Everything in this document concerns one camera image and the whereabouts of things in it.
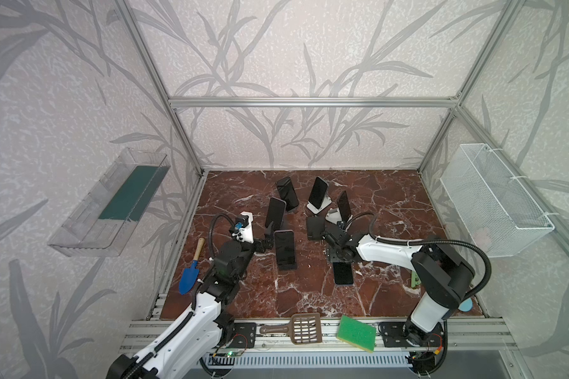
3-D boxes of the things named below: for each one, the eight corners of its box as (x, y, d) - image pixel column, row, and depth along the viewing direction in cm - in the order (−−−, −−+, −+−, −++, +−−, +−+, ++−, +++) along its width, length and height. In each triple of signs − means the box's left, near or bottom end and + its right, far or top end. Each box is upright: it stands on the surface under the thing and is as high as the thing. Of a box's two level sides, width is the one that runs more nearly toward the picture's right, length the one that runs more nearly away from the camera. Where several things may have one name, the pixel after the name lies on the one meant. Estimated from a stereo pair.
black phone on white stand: (319, 212, 106) (321, 190, 94) (308, 203, 109) (310, 181, 97) (326, 206, 108) (330, 184, 96) (316, 198, 111) (318, 175, 100)
